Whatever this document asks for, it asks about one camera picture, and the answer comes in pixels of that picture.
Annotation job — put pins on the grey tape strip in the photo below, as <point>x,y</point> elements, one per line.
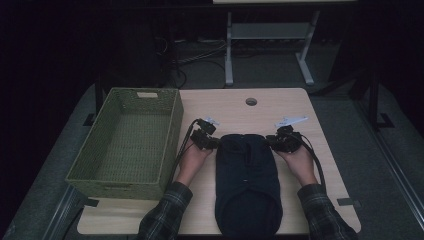
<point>89,202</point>
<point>348,202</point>

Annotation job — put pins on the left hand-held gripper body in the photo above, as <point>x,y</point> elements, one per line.
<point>201,136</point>

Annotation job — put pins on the dark garment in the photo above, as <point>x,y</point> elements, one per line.
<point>246,186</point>

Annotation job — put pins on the person's left hand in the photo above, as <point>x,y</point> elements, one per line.
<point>191,163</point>

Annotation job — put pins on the green woven basket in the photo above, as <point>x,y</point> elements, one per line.
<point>128,146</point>

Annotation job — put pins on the black metal stand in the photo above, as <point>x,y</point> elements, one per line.
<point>375,100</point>

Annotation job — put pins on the person's right hand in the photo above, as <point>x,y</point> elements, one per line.
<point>300,165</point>

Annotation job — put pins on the white metal desk frame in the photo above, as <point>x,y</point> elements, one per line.
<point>268,31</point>

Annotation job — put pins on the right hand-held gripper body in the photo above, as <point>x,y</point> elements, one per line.
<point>287,140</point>

